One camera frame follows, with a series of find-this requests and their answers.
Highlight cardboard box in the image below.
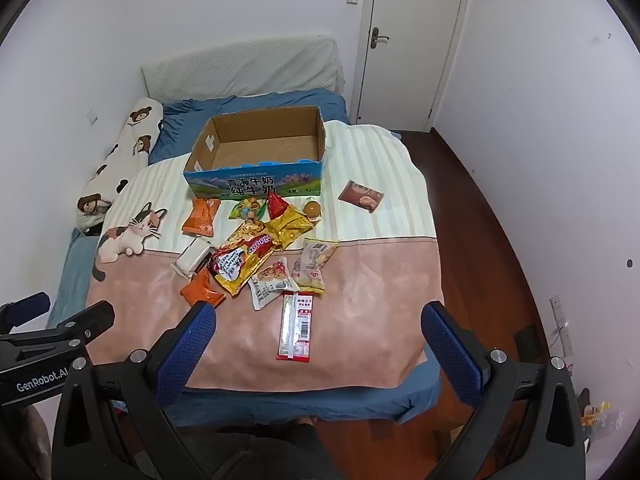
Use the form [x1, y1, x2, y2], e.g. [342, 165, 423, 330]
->
[182, 106, 328, 200]

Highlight dark red snack packet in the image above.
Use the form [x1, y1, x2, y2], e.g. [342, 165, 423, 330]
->
[207, 245, 248, 281]

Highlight white bear print pillow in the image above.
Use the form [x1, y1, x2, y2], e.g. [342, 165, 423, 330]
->
[76, 97, 165, 233]

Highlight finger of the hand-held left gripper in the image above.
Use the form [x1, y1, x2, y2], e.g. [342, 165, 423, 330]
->
[0, 301, 116, 368]
[0, 292, 51, 333]

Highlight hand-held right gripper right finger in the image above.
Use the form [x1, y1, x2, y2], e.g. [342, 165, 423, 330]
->
[421, 301, 586, 480]

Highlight brown snack packet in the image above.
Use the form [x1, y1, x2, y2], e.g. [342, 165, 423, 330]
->
[338, 179, 385, 214]

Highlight light blue cloth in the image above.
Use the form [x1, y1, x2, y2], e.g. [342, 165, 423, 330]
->
[47, 227, 101, 331]

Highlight white headboard cushion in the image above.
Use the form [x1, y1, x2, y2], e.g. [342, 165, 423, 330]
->
[141, 36, 346, 103]

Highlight white door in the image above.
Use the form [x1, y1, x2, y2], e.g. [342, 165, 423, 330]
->
[357, 0, 473, 133]

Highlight small yellow snack packet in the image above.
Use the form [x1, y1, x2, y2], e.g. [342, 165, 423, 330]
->
[265, 206, 323, 251]

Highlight green colourful candy packet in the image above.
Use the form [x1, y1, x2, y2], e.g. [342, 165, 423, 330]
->
[229, 196, 268, 221]

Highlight blue bed sheet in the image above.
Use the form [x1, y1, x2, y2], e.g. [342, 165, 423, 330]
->
[47, 89, 443, 426]

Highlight orange snack packet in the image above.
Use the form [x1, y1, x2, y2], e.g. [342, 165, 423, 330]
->
[180, 270, 227, 309]
[181, 197, 222, 238]

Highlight striped pink cat blanket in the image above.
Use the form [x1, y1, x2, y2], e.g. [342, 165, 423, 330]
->
[85, 121, 442, 392]

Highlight white power strip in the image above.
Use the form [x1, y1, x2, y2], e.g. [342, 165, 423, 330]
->
[550, 295, 573, 361]

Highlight large yellow snack bag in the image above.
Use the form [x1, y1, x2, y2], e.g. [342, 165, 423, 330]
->
[212, 217, 281, 297]

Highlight long red white packet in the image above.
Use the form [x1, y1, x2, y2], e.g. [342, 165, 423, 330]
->
[275, 290, 317, 363]

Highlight white snack packet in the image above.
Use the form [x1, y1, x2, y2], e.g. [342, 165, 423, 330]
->
[170, 236, 217, 281]

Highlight white cookie packet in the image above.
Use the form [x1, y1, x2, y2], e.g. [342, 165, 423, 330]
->
[247, 256, 301, 312]

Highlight beige snack packet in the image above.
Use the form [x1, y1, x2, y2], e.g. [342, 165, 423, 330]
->
[291, 237, 341, 295]

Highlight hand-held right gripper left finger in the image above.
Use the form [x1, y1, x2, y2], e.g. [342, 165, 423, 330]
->
[52, 301, 221, 480]

